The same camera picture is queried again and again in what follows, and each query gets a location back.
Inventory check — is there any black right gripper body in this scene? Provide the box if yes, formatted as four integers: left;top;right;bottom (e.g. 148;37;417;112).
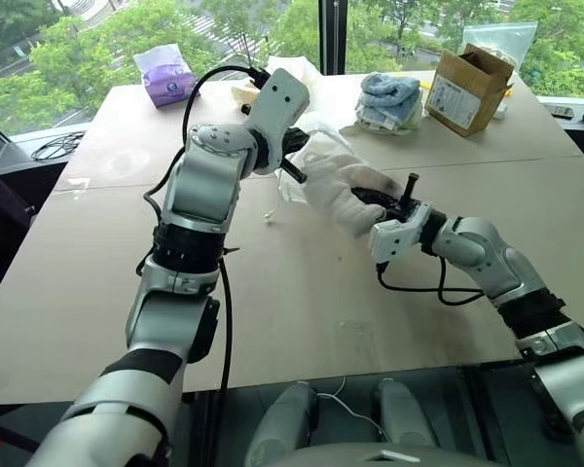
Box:
383;192;422;223

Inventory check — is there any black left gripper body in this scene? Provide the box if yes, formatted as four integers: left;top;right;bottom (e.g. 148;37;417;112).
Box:
282;126;313;158

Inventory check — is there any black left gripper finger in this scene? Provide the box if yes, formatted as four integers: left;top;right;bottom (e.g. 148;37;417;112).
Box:
278;159;308;185

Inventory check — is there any black right gripper flat finger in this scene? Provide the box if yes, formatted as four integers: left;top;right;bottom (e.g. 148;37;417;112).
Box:
350;186;395;211

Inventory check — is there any white translucent drawstring bag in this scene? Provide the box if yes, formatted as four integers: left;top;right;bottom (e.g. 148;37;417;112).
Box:
264;109;367;226

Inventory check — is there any white towel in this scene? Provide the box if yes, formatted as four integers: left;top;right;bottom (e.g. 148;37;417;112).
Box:
299;162;401;239

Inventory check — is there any blue folded towel pile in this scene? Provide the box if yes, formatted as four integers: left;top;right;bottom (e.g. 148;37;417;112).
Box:
339;71;425;136

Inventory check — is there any clear plastic zip bag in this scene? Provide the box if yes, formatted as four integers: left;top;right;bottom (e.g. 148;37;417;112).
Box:
460;21;538;67

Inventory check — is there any brown cardboard box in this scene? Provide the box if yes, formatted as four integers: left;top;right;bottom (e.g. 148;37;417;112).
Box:
425;43;516;137

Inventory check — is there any purple tissue pack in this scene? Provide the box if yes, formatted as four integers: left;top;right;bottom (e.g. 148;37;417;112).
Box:
132;42;198;110

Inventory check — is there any grey rounded robot leg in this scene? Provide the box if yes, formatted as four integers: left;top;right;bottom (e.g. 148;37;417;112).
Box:
244;381;318;467
373;377;440;449

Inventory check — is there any grey robot torso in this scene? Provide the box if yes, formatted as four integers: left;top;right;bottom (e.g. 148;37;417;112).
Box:
272;441;498;467

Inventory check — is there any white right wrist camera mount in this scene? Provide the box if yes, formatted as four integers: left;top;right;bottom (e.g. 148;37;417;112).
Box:
369;202;432;265

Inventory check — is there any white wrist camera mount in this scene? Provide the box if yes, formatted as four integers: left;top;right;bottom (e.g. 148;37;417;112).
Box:
369;202;432;265
241;67;312;175

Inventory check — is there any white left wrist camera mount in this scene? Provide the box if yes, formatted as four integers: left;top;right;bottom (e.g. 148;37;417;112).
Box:
241;67;312;175

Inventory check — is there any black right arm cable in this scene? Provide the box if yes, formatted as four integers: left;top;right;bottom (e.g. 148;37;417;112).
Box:
375;252;486;306

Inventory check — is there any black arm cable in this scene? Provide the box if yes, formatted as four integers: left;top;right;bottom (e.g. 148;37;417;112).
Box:
375;252;486;306
135;65;273;393

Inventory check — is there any black window frame post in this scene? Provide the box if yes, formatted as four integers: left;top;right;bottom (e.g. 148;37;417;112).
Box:
318;0;347;77

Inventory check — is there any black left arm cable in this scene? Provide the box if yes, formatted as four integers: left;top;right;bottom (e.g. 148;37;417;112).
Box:
135;65;273;393

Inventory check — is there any thin white cable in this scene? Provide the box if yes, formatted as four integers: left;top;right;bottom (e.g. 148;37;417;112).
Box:
315;377;386;435

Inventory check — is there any black coiled cable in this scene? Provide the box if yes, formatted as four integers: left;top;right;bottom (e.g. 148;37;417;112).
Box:
30;130;87;162

